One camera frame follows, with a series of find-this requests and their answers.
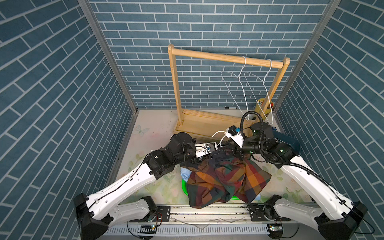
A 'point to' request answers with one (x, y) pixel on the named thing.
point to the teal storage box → (288, 139)
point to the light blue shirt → (185, 173)
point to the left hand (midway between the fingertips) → (211, 146)
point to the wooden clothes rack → (201, 123)
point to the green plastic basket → (184, 185)
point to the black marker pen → (231, 107)
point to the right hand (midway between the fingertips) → (225, 146)
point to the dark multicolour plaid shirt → (216, 179)
